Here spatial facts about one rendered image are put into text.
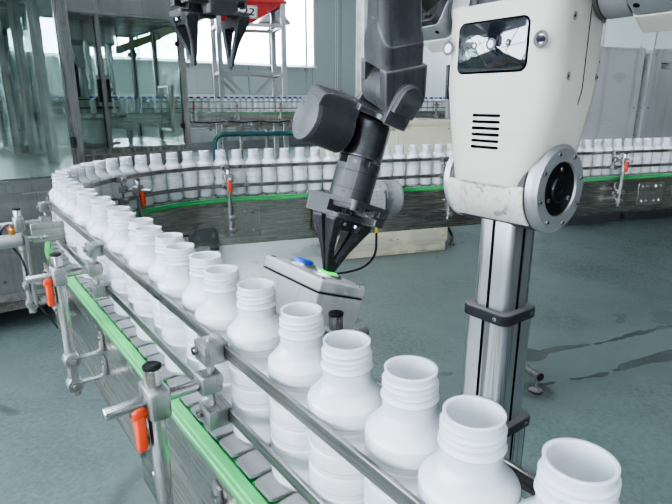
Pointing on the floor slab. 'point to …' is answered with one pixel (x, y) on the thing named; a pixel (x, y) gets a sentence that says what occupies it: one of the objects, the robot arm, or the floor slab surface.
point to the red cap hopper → (252, 71)
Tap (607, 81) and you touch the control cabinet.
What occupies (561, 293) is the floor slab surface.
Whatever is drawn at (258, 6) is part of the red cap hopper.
